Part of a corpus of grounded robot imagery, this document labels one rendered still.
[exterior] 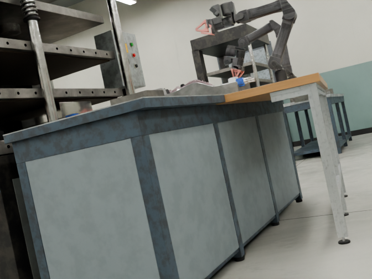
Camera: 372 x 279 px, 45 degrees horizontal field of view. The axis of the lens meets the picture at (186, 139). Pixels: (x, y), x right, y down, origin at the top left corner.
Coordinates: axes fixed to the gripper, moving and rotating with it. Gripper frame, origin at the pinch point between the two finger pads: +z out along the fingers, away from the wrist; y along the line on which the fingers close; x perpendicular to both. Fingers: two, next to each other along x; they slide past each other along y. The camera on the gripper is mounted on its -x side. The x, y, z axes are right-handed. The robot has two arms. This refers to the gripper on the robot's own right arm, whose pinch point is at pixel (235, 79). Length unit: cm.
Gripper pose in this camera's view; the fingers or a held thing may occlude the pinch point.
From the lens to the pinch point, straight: 311.7
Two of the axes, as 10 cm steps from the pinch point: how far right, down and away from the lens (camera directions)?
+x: 9.0, 2.1, -3.9
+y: -4.0, 0.2, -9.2
